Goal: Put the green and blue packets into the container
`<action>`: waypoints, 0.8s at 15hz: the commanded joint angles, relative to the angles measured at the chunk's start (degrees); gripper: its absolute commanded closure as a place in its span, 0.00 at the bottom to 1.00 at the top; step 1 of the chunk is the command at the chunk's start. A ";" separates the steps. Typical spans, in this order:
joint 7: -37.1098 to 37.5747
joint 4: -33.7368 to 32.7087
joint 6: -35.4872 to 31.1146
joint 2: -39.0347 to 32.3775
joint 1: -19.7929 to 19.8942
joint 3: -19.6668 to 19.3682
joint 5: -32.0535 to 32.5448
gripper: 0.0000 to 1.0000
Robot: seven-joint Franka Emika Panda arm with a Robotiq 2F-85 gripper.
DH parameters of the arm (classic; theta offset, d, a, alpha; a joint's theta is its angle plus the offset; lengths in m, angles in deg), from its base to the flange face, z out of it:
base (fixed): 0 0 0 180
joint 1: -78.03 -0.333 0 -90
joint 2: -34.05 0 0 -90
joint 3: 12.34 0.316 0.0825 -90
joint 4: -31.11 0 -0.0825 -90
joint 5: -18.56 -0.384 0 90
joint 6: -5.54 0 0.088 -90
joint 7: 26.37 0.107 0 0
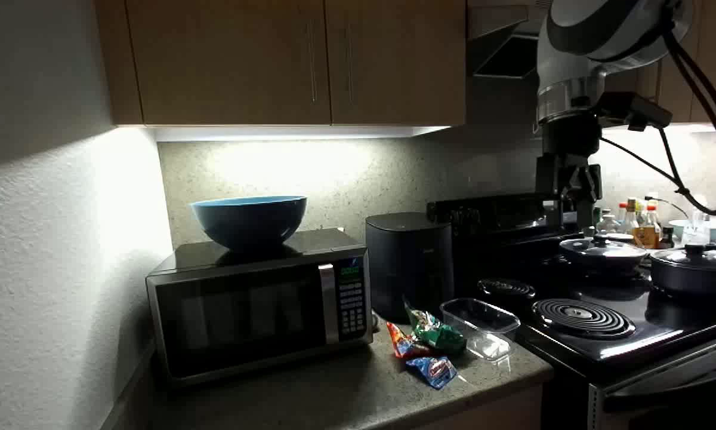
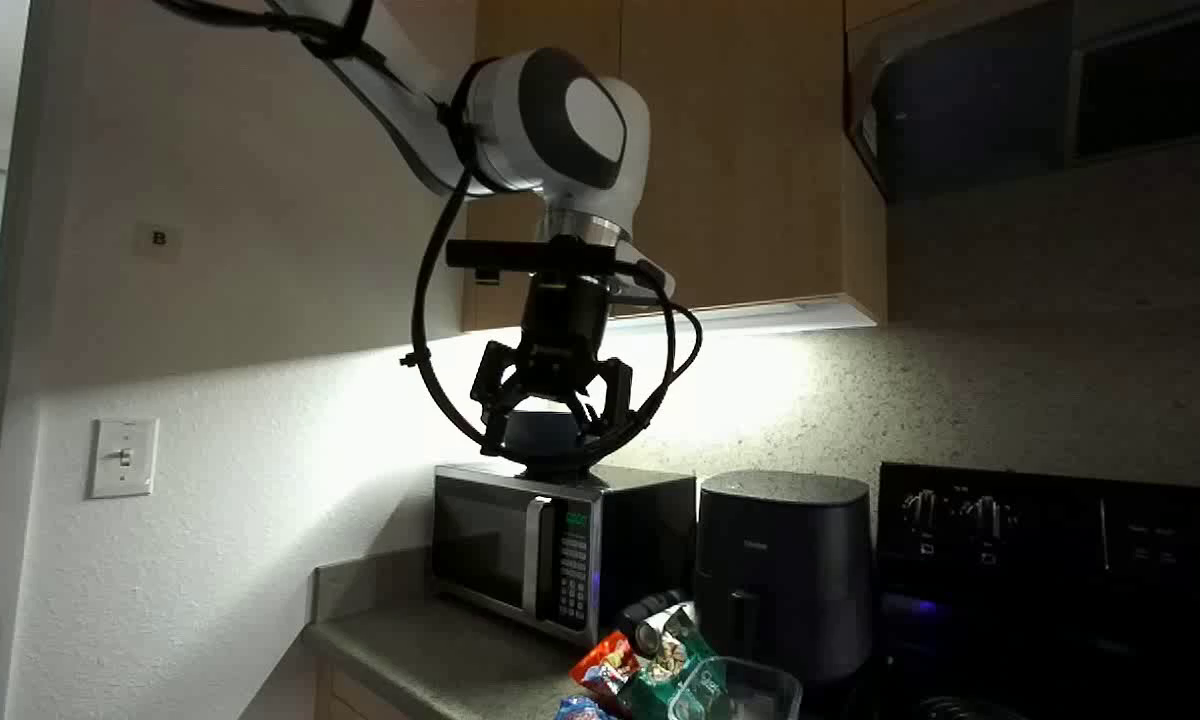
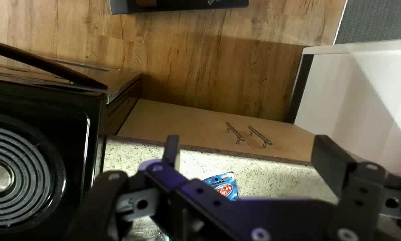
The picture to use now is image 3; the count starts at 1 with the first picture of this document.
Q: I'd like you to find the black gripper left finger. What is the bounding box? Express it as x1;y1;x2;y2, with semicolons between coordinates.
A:
66;134;198;241

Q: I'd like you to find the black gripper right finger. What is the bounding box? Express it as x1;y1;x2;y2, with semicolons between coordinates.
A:
311;134;401;241

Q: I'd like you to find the blue snack packet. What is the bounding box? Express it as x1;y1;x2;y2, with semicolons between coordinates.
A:
202;172;241;203

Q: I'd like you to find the black electric stove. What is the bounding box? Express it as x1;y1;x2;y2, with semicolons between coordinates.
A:
0;39;145;241

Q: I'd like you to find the black flat panel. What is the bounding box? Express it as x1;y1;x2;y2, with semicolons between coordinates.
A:
109;0;251;16

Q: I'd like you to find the coil stove burner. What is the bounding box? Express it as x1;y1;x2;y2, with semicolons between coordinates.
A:
0;113;70;231

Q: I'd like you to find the metal cabinet handle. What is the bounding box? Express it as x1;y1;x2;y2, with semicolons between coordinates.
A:
225;121;247;146
247;125;275;150

